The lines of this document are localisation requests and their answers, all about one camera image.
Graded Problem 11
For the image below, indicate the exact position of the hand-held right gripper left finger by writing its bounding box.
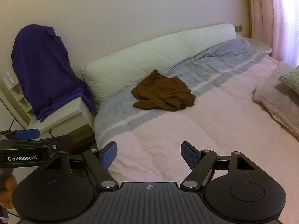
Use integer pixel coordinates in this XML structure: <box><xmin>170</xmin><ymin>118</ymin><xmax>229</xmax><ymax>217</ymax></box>
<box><xmin>41</xmin><ymin>141</ymin><xmax>118</xmax><ymax>191</ymax></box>

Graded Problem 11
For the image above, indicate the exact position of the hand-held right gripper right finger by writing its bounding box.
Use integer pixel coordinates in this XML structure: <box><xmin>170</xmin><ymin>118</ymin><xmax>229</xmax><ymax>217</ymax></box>
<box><xmin>181</xmin><ymin>141</ymin><xmax>255</xmax><ymax>191</ymax></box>

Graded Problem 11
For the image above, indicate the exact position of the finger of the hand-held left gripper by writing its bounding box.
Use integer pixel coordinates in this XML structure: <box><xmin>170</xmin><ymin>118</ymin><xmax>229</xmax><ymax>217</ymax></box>
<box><xmin>39</xmin><ymin>134</ymin><xmax>73</xmax><ymax>155</ymax></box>
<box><xmin>0</xmin><ymin>129</ymin><xmax>41</xmax><ymax>142</ymax></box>

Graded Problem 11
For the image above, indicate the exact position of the brown long-sleeved shirt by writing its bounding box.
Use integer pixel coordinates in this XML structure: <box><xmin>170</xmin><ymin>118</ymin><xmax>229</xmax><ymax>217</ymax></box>
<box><xmin>131</xmin><ymin>69</ymin><xmax>196</xmax><ymax>111</ymax></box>

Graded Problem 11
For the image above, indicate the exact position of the person's left hand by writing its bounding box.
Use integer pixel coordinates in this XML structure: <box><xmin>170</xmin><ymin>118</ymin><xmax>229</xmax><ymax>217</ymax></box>
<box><xmin>0</xmin><ymin>175</ymin><xmax>18</xmax><ymax>209</ymax></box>

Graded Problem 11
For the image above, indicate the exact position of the white nightstand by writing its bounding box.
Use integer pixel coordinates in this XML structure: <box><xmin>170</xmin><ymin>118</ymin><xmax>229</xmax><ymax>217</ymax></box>
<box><xmin>27</xmin><ymin>97</ymin><xmax>96</xmax><ymax>146</ymax></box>

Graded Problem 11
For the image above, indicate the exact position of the white shelf organizer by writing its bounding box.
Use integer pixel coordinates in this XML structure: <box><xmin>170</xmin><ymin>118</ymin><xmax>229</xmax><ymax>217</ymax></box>
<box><xmin>0</xmin><ymin>72</ymin><xmax>36</xmax><ymax>127</ymax></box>

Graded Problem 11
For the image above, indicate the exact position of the purple polo shirt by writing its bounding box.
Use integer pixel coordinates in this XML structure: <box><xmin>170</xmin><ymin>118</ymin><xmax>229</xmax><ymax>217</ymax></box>
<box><xmin>11</xmin><ymin>24</ymin><xmax>96</xmax><ymax>123</ymax></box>

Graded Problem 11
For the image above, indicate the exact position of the white quilted headboard cushion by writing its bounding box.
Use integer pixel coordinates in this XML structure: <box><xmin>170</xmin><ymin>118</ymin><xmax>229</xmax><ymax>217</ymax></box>
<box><xmin>81</xmin><ymin>23</ymin><xmax>237</xmax><ymax>104</ymax></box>

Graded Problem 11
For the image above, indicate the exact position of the pink folded blanket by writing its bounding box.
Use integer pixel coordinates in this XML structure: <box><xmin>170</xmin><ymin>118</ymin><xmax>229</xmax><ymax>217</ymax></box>
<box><xmin>252</xmin><ymin>61</ymin><xmax>299</xmax><ymax>143</ymax></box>

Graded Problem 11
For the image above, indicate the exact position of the green checked pillow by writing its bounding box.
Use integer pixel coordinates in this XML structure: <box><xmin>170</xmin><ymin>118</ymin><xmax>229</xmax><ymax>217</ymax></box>
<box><xmin>278</xmin><ymin>65</ymin><xmax>299</xmax><ymax>91</ymax></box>

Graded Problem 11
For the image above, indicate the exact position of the white round side table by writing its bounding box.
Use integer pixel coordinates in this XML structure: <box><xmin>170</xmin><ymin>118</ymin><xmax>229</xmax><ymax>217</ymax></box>
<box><xmin>244</xmin><ymin>37</ymin><xmax>272</xmax><ymax>56</ymax></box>

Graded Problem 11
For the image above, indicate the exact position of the pink curtain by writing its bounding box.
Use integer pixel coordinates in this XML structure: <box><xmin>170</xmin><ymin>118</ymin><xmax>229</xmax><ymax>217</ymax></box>
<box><xmin>247</xmin><ymin>0</ymin><xmax>299</xmax><ymax>66</ymax></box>

